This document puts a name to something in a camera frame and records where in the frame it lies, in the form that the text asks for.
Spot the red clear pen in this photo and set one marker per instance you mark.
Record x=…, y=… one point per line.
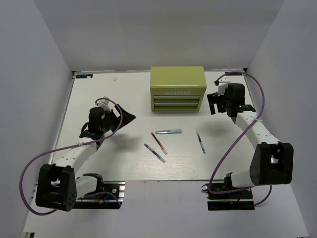
x=159, y=143

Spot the dark blue clear pen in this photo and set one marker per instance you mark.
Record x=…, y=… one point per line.
x=155, y=153

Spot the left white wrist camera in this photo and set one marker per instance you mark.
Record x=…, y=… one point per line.
x=103, y=103

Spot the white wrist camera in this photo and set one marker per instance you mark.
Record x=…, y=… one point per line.
x=103, y=103
x=222, y=83

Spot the blue corner sticker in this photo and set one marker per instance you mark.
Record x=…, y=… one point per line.
x=233, y=73
x=84, y=76

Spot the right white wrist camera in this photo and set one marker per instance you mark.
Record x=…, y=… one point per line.
x=222, y=83

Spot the right blue corner sticker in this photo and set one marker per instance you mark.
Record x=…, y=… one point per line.
x=233, y=73

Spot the left blue corner sticker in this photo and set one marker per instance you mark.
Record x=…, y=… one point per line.
x=84, y=76

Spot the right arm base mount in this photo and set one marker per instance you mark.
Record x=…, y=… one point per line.
x=233, y=201

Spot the green teal pen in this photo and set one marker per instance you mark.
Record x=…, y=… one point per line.
x=200, y=142

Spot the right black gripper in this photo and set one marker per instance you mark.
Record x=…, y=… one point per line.
x=214, y=98

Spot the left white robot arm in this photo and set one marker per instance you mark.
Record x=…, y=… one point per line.
x=59, y=184

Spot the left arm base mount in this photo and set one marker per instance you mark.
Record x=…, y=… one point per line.
x=95, y=193

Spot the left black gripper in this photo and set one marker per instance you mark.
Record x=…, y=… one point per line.
x=127, y=118

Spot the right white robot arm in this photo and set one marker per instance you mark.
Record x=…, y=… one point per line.
x=272, y=162

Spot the green metal drawer box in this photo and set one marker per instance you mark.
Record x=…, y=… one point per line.
x=177, y=88

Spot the silver light blue pen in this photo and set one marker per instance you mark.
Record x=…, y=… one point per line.
x=172, y=131

